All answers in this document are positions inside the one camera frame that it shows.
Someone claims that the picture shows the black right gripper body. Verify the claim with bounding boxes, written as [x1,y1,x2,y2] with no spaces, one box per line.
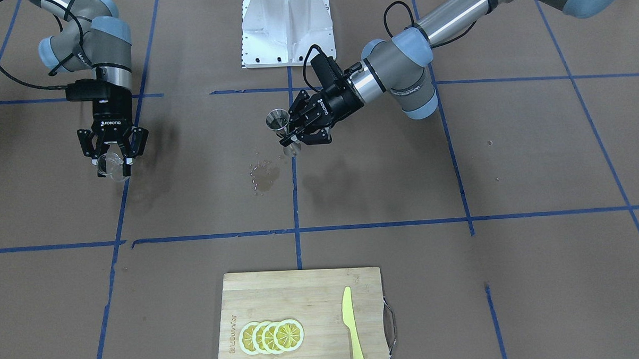
[91,90,133,142]

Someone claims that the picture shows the lemon slice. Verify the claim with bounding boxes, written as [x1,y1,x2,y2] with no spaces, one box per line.
[274,319,305,352]
[261,322,284,354]
[251,321,269,354]
[240,321,259,356]

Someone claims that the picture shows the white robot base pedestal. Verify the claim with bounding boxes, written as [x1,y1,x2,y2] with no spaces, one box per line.
[241,0,337,69]

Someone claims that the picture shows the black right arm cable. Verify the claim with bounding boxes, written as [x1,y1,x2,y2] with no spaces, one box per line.
[0,0,91,93]

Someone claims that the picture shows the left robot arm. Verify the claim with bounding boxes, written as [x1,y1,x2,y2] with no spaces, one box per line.
[277,0,615,147]

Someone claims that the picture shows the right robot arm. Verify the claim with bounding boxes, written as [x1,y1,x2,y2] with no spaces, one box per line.
[31,0,149,178]

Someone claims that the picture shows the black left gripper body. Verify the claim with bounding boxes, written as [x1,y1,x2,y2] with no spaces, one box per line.
[306,86,365,130]

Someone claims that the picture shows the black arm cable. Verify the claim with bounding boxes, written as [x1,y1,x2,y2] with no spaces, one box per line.
[300,0,482,93]
[0,0,91,93]

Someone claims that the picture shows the small glass measuring cup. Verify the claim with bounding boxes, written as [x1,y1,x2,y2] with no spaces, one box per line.
[96,152,130,183]

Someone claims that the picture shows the yellow plastic knife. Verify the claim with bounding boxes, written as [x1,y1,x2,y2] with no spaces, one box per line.
[342,286,365,359]

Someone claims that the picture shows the steel jigger cup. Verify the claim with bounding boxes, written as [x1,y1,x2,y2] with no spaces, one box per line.
[266,108,301,157]

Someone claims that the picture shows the bamboo cutting board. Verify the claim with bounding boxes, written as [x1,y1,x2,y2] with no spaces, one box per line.
[217,267,390,359]

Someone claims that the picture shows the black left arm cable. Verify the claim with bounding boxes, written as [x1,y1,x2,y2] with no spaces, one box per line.
[300,0,482,93]

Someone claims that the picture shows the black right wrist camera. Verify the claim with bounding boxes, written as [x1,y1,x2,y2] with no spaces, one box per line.
[64,79,110,102]

